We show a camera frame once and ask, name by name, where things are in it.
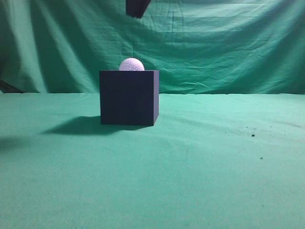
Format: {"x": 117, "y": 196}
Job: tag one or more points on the green table cloth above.
{"x": 209, "y": 162}

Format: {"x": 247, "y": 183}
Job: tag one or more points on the dark blue cube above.
{"x": 129, "y": 97}

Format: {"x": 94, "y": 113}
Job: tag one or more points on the white dimpled golf ball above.
{"x": 131, "y": 64}

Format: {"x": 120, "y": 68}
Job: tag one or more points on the green cloth backdrop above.
{"x": 198, "y": 46}

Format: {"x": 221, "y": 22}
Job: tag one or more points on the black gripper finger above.
{"x": 136, "y": 8}

